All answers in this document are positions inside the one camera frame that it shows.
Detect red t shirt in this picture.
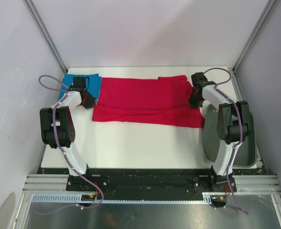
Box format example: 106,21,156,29
92,75,205,128

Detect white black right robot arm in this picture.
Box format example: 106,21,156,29
188,72,254,191

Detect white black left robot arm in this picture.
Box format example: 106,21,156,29
40,76,96,191

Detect folded blue t shirt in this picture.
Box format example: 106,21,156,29
62,73,102,102

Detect dark green plastic tray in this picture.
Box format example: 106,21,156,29
202,104,257,168

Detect aluminium profile crossbar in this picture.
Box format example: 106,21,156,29
233,175,281,195

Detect right aluminium frame post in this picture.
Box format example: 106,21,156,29
231,0,280,73

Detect aluminium frame post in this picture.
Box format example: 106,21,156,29
231,0,280,73
23,0,68,73

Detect left aluminium frame post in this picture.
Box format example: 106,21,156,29
23,0,68,73

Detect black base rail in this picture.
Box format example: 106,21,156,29
66,168,237,200

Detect grey slotted cable duct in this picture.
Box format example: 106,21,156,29
32,193,212,205

